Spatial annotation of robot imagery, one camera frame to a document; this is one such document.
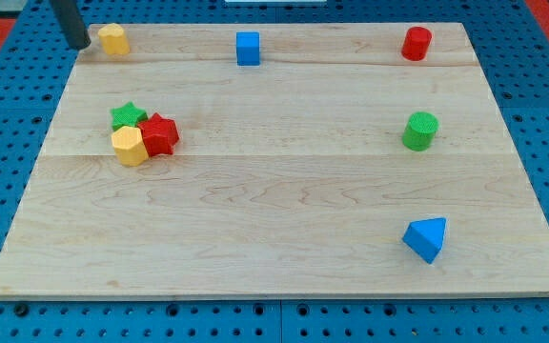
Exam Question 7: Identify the green cylinder block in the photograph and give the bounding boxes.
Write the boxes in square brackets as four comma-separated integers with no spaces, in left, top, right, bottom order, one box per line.
[402,111,439,151]

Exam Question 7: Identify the red cylinder block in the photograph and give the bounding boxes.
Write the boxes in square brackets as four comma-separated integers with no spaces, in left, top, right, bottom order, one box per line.
[401,26,433,61]

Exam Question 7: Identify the yellow heart block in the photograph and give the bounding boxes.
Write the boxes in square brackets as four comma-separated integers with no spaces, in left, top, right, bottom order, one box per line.
[97,23,131,55]

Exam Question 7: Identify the yellow hexagon block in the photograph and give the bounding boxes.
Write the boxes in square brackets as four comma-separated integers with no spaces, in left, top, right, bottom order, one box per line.
[111,126,149,167]

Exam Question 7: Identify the blue triangle block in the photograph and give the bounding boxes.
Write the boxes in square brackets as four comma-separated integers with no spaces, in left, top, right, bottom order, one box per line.
[402,217,447,264]

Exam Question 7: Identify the blue cube block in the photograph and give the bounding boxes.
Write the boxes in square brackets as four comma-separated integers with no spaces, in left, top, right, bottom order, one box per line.
[235,31,261,66]

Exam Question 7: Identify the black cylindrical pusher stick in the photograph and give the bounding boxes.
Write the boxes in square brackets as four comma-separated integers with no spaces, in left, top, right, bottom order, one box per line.
[50,0,91,50]

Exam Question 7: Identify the green star block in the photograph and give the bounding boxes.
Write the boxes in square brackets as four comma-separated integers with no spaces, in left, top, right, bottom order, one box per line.
[110,102,148,131]

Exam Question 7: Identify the red star block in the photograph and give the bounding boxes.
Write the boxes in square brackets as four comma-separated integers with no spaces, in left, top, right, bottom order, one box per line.
[137,112,179,157]

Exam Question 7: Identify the wooden board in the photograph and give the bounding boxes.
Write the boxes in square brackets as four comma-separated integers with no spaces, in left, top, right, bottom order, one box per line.
[0,23,549,301]

